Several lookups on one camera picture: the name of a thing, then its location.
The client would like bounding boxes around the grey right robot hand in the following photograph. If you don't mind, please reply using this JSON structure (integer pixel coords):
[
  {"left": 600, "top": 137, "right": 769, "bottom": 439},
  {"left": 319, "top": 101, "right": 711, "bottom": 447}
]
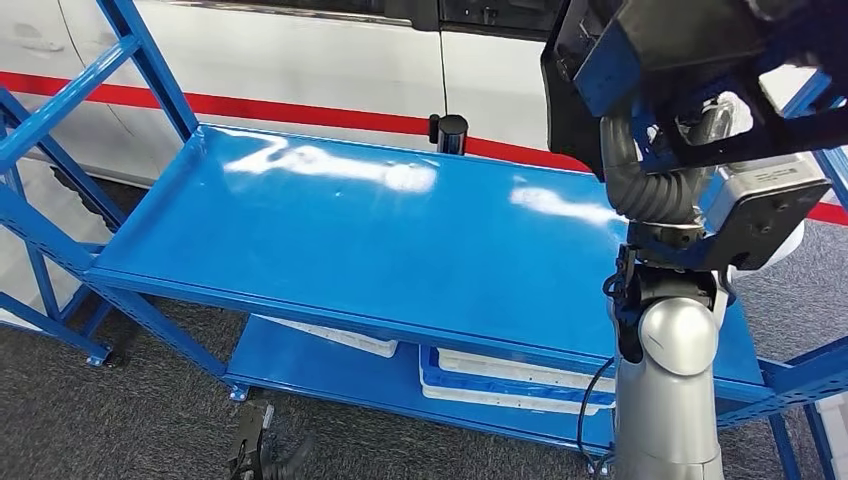
[{"left": 599, "top": 92, "right": 740, "bottom": 190}]

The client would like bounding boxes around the black plastic plate frame part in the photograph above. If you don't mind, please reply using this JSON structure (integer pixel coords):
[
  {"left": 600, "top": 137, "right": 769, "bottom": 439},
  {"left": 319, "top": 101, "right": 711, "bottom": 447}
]
[{"left": 539, "top": 0, "right": 848, "bottom": 183}]

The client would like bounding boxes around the blue metal shelf rack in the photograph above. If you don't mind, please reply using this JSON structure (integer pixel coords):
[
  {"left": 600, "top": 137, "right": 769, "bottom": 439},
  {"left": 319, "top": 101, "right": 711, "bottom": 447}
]
[{"left": 0, "top": 0, "right": 848, "bottom": 480}]

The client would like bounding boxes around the blue plastic crate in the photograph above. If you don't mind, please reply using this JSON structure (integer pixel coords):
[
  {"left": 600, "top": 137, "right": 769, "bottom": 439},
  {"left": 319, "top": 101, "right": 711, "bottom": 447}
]
[{"left": 418, "top": 344, "right": 619, "bottom": 413}]

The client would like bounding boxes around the white car with red stripe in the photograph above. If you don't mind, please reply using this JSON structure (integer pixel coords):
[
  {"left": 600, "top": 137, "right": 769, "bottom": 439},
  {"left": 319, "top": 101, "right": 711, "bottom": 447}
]
[{"left": 0, "top": 0, "right": 848, "bottom": 273}]

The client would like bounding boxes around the white foam box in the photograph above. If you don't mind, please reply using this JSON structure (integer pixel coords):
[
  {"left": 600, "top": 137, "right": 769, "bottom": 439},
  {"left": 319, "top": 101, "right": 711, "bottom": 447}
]
[{"left": 816, "top": 390, "right": 848, "bottom": 480}]

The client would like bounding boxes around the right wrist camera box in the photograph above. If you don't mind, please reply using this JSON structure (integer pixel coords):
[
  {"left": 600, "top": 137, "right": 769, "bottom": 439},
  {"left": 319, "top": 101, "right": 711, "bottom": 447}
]
[{"left": 625, "top": 157, "right": 833, "bottom": 274}]

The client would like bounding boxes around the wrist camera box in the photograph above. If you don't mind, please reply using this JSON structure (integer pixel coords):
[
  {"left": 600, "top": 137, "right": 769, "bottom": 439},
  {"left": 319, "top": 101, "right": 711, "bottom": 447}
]
[
  {"left": 625, "top": 157, "right": 833, "bottom": 274},
  {"left": 228, "top": 402, "right": 276, "bottom": 480}
]

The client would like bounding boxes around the black stanchion post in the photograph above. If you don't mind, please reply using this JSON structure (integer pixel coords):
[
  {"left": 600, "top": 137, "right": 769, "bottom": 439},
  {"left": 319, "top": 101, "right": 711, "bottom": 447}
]
[{"left": 428, "top": 113, "right": 470, "bottom": 158}]

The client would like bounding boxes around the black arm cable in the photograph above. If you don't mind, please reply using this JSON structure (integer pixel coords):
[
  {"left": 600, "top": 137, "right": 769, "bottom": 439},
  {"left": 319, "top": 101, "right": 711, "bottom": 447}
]
[{"left": 574, "top": 356, "right": 619, "bottom": 477}]

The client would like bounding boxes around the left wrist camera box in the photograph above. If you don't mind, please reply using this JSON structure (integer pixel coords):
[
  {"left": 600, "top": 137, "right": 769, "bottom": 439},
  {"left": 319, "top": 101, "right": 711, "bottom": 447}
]
[{"left": 228, "top": 402, "right": 276, "bottom": 480}]

